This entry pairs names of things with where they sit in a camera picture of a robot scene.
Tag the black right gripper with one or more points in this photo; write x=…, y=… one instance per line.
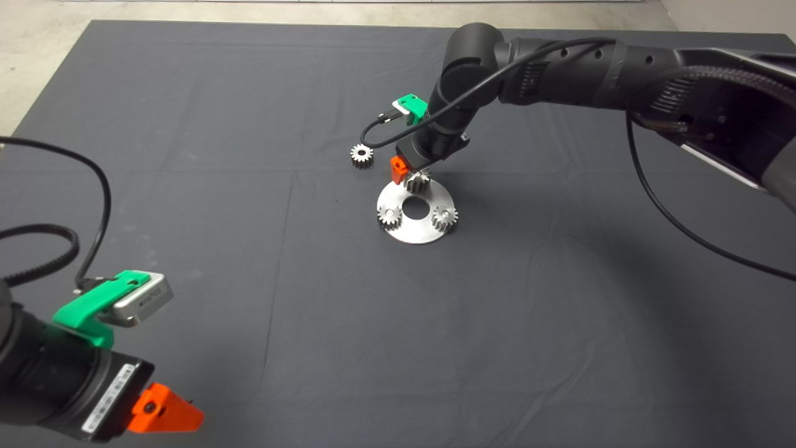
x=423, y=152

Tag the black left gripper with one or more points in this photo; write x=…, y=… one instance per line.
x=102, y=398

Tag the large steel gear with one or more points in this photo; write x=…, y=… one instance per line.
x=418, y=182

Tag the small steel gear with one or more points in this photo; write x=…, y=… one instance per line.
x=362, y=155
x=445, y=218
x=390, y=216

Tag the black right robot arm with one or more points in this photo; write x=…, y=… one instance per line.
x=559, y=74

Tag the round metal plate with pins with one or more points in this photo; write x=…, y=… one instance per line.
x=418, y=235

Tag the dark grey table cloth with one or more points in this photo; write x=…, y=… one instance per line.
x=249, y=124

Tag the silver right camera box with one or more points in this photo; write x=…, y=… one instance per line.
x=401, y=110

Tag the silver camera box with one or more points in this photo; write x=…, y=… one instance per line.
x=401, y=110
x=146, y=300

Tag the green right camera mount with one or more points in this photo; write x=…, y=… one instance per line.
x=413, y=106

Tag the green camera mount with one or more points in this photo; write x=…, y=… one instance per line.
x=81, y=308
x=413, y=106

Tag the silver left camera box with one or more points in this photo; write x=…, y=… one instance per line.
x=146, y=300

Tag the green left camera mount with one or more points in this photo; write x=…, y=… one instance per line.
x=81, y=308

